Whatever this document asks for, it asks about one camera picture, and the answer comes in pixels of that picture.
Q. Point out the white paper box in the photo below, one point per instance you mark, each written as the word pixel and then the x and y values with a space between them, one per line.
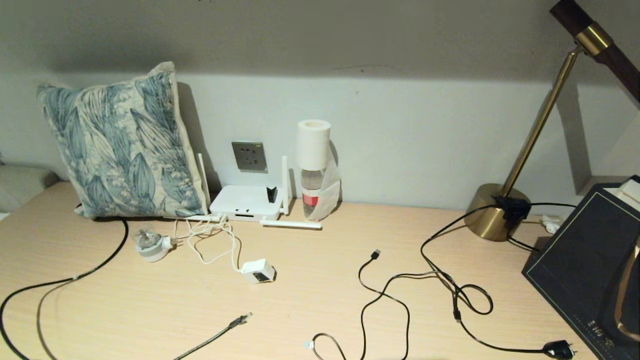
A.
pixel 630 192

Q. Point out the brass desk lamp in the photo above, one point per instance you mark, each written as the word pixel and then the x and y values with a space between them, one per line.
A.
pixel 480 220

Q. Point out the white toilet paper roll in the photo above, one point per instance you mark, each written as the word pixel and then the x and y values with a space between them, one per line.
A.
pixel 313 142

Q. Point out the blue leaf print pillow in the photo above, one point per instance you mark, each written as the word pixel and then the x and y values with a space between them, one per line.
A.
pixel 120 145

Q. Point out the grey metal wall socket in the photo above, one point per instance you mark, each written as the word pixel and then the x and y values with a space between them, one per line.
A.
pixel 249 156

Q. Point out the clear bottle red label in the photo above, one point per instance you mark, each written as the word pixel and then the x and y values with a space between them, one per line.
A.
pixel 311 192

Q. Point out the small white round device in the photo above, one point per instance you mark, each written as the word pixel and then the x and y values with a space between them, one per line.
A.
pixel 150 247

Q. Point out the white power adapter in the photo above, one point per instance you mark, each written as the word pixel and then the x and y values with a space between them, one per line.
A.
pixel 257 271

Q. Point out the small black clip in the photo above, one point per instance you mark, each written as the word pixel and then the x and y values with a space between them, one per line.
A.
pixel 272 194

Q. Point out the white router with antennas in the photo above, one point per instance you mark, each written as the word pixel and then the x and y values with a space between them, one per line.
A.
pixel 245 202

